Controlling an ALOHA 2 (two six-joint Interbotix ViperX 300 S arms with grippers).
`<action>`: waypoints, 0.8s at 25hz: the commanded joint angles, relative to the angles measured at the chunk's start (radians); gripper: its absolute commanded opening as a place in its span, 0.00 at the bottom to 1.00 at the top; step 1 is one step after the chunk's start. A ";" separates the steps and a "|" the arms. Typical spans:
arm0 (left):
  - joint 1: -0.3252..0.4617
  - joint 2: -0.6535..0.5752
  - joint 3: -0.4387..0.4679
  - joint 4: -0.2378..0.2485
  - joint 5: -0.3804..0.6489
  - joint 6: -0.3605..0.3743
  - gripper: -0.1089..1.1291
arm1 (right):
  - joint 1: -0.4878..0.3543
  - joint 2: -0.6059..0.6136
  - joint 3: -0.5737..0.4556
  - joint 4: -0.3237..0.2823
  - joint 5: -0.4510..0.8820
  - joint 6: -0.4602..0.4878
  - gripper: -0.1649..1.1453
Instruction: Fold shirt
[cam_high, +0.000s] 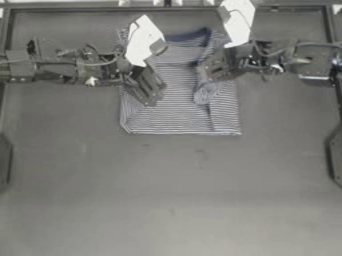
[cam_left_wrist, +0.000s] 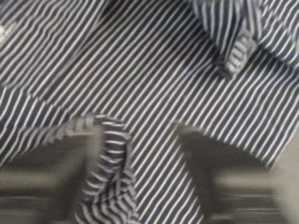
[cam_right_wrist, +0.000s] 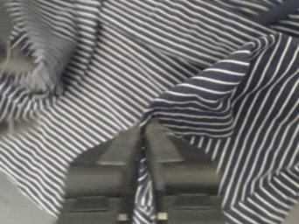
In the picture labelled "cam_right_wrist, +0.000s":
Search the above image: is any navy white striped t-shirt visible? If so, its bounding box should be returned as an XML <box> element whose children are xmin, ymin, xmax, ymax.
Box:
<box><xmin>0</xmin><ymin>0</ymin><xmax>299</xmax><ymax>224</ymax></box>

